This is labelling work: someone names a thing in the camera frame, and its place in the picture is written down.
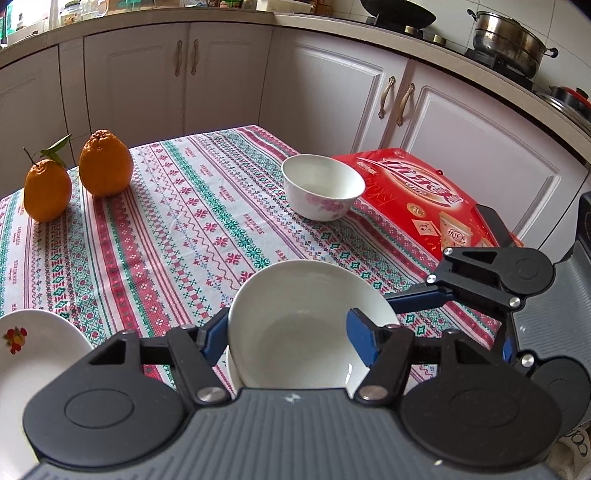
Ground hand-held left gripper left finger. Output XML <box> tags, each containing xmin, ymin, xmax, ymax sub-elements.
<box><xmin>89</xmin><ymin>307</ymin><xmax>234</xmax><ymax>407</ymax></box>

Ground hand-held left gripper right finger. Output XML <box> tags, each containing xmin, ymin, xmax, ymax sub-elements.
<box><xmin>347</xmin><ymin>308</ymin><xmax>498</xmax><ymax>407</ymax></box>

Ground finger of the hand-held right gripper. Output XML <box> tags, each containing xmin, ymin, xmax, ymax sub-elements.
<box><xmin>501</xmin><ymin>323</ymin><xmax>539</xmax><ymax>376</ymax></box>
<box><xmin>385</xmin><ymin>247</ymin><xmax>522</xmax><ymax>316</ymax></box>

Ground white ceramic bowl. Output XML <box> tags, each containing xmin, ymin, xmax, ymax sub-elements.
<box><xmin>227</xmin><ymin>260</ymin><xmax>400</xmax><ymax>400</ymax></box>
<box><xmin>225</xmin><ymin>346</ymin><xmax>243</xmax><ymax>398</ymax></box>

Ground white bowl pink flowers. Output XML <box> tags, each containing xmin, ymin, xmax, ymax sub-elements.
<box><xmin>281</xmin><ymin>154</ymin><xmax>366</xmax><ymax>221</ymax></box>

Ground white plate fruit print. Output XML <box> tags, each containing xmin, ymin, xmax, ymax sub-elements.
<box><xmin>0</xmin><ymin>309</ymin><xmax>95</xmax><ymax>480</ymax></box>

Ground red printed cardboard box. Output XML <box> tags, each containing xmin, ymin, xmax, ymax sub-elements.
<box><xmin>331</xmin><ymin>148</ymin><xmax>525</xmax><ymax>271</ymax></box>

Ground patterned red green tablecloth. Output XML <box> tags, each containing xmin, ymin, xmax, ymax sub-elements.
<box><xmin>0</xmin><ymin>124</ymin><xmax>503</xmax><ymax>385</ymax></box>

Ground white cloth black rings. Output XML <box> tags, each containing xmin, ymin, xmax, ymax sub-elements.
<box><xmin>551</xmin><ymin>415</ymin><xmax>591</xmax><ymax>480</ymax></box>

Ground white cabinet door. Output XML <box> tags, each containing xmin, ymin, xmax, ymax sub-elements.
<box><xmin>406</xmin><ymin>60</ymin><xmax>591</xmax><ymax>252</ymax></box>
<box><xmin>0</xmin><ymin>45</ymin><xmax>66</xmax><ymax>197</ymax></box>
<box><xmin>188</xmin><ymin>21</ymin><xmax>274</xmax><ymax>136</ymax></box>
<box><xmin>265</xmin><ymin>31</ymin><xmax>411</xmax><ymax>160</ymax></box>
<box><xmin>83</xmin><ymin>22</ymin><xmax>191</xmax><ymax>149</ymax></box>

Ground large bumpy orange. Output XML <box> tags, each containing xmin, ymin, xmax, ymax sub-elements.
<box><xmin>78</xmin><ymin>130</ymin><xmax>134</xmax><ymax>198</ymax></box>

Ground orange with green leaves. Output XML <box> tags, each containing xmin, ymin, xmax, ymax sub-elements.
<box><xmin>23</xmin><ymin>134</ymin><xmax>74</xmax><ymax>223</ymax></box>

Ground pot with red-rimmed lid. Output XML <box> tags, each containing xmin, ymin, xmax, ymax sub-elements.
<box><xmin>547</xmin><ymin>85</ymin><xmax>591</xmax><ymax>117</ymax></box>

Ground black gas stove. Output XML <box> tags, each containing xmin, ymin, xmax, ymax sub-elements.
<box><xmin>367</xmin><ymin>17</ymin><xmax>539</xmax><ymax>90</ymax></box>

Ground large steel steamer pot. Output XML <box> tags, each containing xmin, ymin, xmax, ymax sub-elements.
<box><xmin>467</xmin><ymin>9</ymin><xmax>560</xmax><ymax>80</ymax></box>

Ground black wok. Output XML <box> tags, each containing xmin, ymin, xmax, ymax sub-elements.
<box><xmin>360</xmin><ymin>0</ymin><xmax>437</xmax><ymax>29</ymax></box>

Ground glass jar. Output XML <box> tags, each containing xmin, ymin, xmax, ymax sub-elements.
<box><xmin>60</xmin><ymin>0</ymin><xmax>85</xmax><ymax>27</ymax></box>

